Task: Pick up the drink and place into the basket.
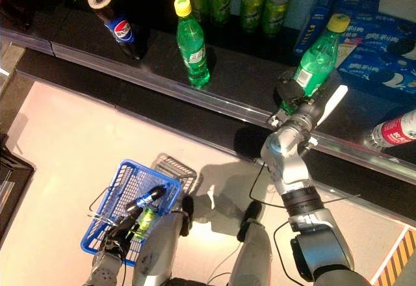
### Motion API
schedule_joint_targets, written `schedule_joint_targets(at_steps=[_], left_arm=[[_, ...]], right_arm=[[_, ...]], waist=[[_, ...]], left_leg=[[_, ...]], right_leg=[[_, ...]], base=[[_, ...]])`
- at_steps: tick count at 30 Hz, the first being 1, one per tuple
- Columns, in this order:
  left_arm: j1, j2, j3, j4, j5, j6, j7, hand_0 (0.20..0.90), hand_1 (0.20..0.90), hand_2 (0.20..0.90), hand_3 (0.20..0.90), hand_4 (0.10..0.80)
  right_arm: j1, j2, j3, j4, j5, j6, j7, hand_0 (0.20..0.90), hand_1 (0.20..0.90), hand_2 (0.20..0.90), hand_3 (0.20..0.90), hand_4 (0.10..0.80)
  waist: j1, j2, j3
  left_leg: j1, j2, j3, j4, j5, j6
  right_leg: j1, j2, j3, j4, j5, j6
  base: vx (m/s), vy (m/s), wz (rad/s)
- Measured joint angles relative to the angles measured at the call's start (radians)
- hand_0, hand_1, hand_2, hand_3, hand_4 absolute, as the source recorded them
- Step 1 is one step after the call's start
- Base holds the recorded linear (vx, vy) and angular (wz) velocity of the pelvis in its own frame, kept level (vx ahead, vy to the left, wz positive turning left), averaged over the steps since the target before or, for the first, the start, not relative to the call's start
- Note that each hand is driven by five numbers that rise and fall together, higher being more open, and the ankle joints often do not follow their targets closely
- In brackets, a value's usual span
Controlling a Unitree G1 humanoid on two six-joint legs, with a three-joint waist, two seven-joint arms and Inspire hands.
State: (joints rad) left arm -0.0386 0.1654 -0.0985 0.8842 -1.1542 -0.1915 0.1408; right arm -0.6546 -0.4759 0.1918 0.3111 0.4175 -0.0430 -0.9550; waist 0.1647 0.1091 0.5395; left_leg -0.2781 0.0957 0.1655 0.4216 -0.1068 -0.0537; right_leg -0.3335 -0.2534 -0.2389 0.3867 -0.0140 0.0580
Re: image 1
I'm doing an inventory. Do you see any black low display stand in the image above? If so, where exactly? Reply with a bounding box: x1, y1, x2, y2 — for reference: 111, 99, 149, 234
0, 133, 36, 240

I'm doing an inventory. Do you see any black shelf base plinth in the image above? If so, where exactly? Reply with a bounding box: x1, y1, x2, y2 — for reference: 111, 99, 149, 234
16, 48, 416, 228

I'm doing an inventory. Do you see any silver right robot leg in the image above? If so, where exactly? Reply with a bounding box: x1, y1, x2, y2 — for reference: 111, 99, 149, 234
224, 200, 273, 286

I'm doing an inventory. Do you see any metal wire basket handle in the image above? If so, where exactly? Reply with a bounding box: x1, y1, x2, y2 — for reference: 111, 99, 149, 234
86, 187, 131, 230

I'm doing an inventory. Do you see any Pepsi cola bottle blue cap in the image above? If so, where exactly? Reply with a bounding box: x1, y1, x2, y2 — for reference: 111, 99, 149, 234
79, 0, 137, 61
125, 184, 168, 213

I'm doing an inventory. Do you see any water bottle red label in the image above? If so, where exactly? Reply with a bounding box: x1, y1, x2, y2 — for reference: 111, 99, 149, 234
363, 109, 416, 153

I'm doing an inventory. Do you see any yellow black hazard tape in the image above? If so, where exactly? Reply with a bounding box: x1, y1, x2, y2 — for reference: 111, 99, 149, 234
370, 226, 416, 286

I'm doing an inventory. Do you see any white flat plastic strip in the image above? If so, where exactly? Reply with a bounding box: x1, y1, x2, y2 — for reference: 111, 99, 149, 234
317, 84, 349, 127

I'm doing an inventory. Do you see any green Sprite bottle yellow cap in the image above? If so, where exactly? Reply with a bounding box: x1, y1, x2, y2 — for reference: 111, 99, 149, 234
174, 0, 213, 88
278, 12, 351, 113

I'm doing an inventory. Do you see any thin white cable tie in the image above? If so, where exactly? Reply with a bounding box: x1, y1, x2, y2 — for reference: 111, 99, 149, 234
320, 193, 361, 203

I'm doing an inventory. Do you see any blue plastic shopping basket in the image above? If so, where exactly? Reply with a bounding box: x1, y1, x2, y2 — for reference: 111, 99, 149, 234
80, 159, 183, 268

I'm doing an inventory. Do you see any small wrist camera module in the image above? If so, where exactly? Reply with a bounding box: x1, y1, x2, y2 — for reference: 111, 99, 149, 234
266, 109, 289, 129

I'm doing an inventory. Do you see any black shelf board clear rail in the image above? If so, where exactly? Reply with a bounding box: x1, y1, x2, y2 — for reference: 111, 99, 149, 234
266, 55, 416, 186
48, 0, 277, 127
0, 0, 53, 56

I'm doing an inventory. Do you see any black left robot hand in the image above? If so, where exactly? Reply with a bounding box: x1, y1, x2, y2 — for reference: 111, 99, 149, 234
96, 213, 144, 259

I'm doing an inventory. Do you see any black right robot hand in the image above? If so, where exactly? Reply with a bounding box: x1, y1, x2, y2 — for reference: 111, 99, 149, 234
274, 70, 326, 120

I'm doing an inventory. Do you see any wide flat blue Oreo box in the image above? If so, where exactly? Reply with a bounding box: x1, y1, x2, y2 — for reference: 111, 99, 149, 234
336, 12, 416, 96

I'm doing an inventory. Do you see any thin black cable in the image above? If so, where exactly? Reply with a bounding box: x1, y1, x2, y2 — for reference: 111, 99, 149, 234
272, 220, 315, 281
249, 164, 287, 209

